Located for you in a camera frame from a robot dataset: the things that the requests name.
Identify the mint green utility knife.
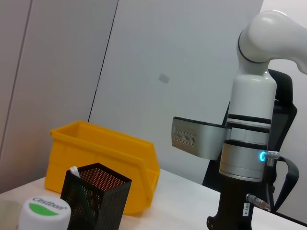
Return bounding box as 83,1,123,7
69,166,81,179

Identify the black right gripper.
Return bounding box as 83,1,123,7
206,173,267,230

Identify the black office chair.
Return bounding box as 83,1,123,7
202,69,300,214

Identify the clear water bottle green label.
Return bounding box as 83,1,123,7
18,196,71,230

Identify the black mesh pen holder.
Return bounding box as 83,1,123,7
59,162,132,230

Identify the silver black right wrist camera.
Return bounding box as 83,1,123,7
171,116,233,161

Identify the yellow plastic bin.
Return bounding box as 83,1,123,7
44,120,161,215

